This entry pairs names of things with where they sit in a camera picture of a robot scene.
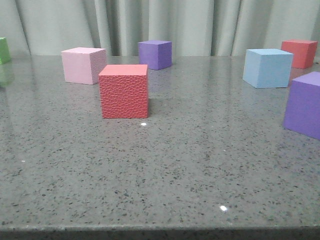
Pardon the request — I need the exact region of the pink foam cube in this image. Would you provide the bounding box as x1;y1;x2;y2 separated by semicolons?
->
61;47;107;85

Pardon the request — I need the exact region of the red foam cube far right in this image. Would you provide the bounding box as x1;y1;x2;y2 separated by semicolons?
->
280;39;318;69

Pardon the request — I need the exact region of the purple foam cube near right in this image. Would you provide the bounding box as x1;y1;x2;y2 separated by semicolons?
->
283;71;320;139

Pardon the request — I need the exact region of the purple foam cube far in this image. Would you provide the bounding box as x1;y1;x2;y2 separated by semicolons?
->
138;40;172;70

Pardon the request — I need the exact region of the light blue foam cube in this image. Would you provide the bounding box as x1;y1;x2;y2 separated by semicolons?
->
242;48;294;88

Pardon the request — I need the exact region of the green foam cube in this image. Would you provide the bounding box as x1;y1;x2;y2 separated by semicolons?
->
0;37;11;65

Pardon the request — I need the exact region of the purple foam cube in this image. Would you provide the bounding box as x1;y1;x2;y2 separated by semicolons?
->
138;40;172;70
283;71;320;139

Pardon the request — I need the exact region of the grey-green curtain backdrop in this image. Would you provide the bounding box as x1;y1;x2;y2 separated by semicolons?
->
0;0;320;56

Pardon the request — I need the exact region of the red textured foam cube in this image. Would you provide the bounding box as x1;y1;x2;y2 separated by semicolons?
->
98;64;149;119

